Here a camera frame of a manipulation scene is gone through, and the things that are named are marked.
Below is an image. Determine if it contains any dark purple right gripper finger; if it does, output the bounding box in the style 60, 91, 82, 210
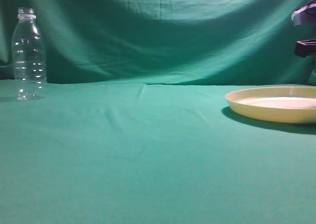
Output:
291, 0, 316, 26

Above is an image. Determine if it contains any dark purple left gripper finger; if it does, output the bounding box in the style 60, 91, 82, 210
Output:
294, 38, 316, 58

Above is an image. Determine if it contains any pale yellow round plate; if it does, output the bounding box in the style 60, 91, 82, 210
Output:
225, 85, 316, 124

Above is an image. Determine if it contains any green backdrop cloth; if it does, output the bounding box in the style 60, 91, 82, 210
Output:
0, 0, 316, 85

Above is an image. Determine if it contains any green table cloth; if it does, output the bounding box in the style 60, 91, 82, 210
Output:
0, 80, 316, 224

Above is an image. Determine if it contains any clear empty plastic bottle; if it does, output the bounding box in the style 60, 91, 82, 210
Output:
11, 7, 47, 101

